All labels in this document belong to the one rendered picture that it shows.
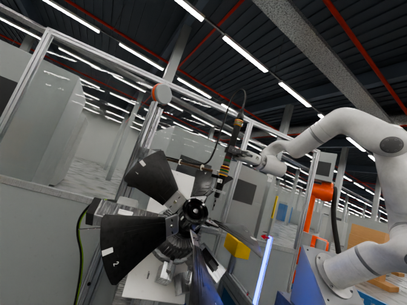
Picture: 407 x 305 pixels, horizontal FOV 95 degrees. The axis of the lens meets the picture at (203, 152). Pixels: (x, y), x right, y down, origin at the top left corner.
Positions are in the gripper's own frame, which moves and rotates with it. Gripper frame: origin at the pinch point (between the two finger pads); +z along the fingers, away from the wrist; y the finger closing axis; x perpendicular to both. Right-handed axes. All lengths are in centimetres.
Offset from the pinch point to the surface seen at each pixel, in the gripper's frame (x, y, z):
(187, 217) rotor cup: -34.0, -8.1, 12.9
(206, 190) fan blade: -22.4, 7.4, 3.0
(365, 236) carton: -20, 362, -716
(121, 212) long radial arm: -42, 7, 38
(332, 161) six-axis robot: 108, 210, -321
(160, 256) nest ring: -56, 6, 15
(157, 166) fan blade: -18.2, 9.1, 29.8
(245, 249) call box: -49, 21, -38
